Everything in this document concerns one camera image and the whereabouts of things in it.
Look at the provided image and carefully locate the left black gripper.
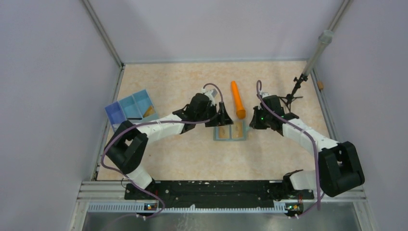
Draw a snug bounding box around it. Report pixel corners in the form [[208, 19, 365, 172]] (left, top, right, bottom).
[[195, 101, 232, 127]]

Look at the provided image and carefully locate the gold VIP credit card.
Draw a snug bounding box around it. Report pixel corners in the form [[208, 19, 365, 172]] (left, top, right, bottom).
[[217, 126, 230, 140]]

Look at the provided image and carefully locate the green card holder wallet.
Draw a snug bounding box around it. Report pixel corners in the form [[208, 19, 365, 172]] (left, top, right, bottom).
[[213, 120, 251, 141]]

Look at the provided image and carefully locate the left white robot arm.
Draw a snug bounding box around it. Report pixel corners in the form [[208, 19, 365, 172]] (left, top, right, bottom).
[[103, 92, 233, 199]]

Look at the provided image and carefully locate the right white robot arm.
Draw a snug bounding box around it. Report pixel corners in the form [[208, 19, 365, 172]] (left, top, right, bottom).
[[250, 95, 365, 198]]

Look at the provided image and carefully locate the white card with stripe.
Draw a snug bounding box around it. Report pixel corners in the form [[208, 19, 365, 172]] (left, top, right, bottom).
[[127, 117, 142, 121]]

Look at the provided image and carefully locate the orange cylinder tube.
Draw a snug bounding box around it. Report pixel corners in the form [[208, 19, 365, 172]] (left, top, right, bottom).
[[230, 81, 246, 119]]

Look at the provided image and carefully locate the black tripod stand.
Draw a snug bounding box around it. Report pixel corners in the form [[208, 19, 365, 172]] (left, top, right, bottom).
[[278, 74, 308, 112]]

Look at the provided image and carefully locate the small orange block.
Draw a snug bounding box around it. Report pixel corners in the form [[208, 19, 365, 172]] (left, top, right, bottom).
[[317, 81, 324, 90]]

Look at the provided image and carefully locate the blue three-compartment organizer box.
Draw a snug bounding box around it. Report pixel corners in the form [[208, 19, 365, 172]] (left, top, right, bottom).
[[105, 90, 159, 131]]

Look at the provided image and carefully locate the grey pole on tripod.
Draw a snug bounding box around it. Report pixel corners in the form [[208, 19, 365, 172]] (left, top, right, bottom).
[[302, 30, 334, 77]]

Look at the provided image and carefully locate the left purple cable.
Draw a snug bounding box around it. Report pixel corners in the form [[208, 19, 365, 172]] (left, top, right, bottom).
[[101, 83, 224, 220]]

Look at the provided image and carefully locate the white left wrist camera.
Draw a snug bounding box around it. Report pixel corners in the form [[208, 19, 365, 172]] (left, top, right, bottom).
[[204, 89, 218, 101]]

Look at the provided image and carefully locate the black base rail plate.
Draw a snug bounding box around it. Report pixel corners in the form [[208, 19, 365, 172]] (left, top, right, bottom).
[[124, 180, 315, 208]]

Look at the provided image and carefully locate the white perforated cable tray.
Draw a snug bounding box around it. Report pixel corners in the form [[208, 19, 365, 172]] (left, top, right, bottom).
[[87, 202, 300, 214]]

